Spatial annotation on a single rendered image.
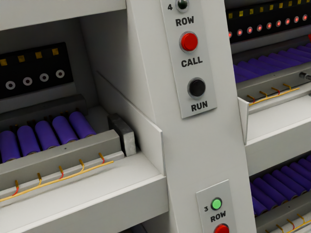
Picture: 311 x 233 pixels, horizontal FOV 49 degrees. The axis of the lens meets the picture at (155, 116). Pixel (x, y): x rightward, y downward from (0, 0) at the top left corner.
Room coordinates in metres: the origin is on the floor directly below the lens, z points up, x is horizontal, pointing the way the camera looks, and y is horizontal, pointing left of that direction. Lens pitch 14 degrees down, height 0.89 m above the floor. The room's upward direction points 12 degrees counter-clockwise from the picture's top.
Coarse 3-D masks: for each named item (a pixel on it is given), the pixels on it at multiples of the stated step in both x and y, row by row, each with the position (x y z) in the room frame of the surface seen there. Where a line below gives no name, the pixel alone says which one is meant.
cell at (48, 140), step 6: (36, 126) 0.39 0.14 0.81; (42, 126) 0.38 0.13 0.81; (48, 126) 0.38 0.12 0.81; (36, 132) 0.38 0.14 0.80; (42, 132) 0.37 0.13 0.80; (48, 132) 0.37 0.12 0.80; (42, 138) 0.36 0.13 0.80; (48, 138) 0.35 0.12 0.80; (54, 138) 0.36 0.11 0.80; (42, 144) 0.35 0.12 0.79; (48, 144) 0.34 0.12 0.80; (54, 144) 0.34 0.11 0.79
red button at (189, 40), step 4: (184, 36) 0.31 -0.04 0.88; (188, 36) 0.31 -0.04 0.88; (192, 36) 0.31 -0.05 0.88; (184, 40) 0.31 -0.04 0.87; (188, 40) 0.31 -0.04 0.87; (192, 40) 0.31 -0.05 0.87; (196, 40) 0.31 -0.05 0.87; (184, 44) 0.31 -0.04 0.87; (188, 44) 0.31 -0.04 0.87; (192, 44) 0.31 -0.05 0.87; (196, 44) 0.31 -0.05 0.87; (184, 48) 0.31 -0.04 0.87; (188, 48) 0.31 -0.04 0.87; (192, 48) 0.31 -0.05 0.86
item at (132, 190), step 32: (32, 96) 0.43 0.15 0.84; (64, 96) 0.45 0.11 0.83; (96, 128) 0.40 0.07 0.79; (128, 128) 0.34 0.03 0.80; (128, 160) 0.33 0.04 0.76; (160, 160) 0.30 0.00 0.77; (32, 192) 0.30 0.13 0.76; (64, 192) 0.29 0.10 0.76; (96, 192) 0.29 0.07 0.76; (128, 192) 0.29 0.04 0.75; (160, 192) 0.30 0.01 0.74; (0, 224) 0.26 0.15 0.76; (32, 224) 0.26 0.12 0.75; (64, 224) 0.26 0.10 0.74; (96, 224) 0.28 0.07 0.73; (128, 224) 0.29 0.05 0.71
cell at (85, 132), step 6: (72, 114) 0.41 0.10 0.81; (78, 114) 0.40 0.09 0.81; (72, 120) 0.40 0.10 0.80; (78, 120) 0.39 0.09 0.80; (84, 120) 0.39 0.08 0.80; (78, 126) 0.38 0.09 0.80; (84, 126) 0.37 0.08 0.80; (90, 126) 0.38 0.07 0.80; (78, 132) 0.37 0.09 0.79; (84, 132) 0.36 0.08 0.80; (90, 132) 0.36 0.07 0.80
